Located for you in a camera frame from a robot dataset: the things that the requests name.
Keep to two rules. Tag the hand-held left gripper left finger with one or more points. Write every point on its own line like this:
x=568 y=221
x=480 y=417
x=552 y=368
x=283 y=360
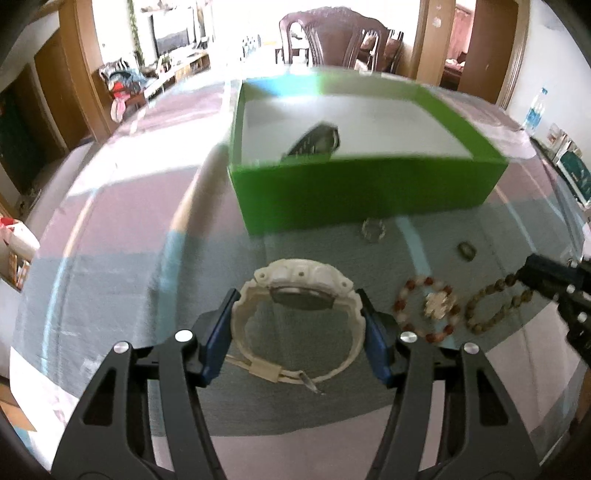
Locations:
x=221 y=332

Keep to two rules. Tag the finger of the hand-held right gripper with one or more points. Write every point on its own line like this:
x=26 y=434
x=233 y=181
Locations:
x=579 y=314
x=549 y=272

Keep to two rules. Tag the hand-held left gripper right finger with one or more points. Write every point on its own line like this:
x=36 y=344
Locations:
x=376 y=337

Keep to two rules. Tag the white wrist watch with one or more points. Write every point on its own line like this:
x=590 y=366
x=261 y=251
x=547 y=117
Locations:
x=295 y=272

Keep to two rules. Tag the shiny green cardboard box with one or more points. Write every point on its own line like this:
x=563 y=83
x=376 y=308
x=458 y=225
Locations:
x=360 y=194

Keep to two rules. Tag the black wrist watch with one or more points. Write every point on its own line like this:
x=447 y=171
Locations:
x=318 y=138

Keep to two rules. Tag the green and white package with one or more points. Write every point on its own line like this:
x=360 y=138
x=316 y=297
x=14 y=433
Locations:
x=575 y=177

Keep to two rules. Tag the checked printed tablecloth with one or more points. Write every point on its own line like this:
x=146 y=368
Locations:
x=138 y=277

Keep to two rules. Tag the small white printed boxes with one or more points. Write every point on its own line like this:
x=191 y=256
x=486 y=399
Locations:
x=558 y=138

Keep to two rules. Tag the clear plastic water bottle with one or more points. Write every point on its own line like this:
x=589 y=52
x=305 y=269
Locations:
x=535 y=113

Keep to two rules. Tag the brown cardboard box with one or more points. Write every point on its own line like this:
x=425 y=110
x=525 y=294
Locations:
x=16 y=272

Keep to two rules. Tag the red and white paper bag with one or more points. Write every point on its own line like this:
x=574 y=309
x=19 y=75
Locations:
x=21 y=240

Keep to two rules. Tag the wooden armchair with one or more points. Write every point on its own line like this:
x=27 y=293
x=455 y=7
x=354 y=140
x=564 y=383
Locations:
x=138 y=92

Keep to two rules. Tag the pile of colourful clothes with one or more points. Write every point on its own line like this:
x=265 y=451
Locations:
x=122 y=90

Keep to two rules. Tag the wooden television cabinet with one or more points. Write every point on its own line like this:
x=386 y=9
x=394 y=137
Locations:
x=184 y=69

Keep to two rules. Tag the dark wooden cushioned chair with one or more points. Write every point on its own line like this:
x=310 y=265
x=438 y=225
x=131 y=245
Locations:
x=396 y=50

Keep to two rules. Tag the carved dark wooden chair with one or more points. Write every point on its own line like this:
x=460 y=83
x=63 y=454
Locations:
x=337 y=41

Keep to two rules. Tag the flat screen television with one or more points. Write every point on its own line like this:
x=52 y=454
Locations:
x=173 y=34

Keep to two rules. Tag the green hanging vine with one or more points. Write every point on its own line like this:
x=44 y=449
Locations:
x=136 y=32

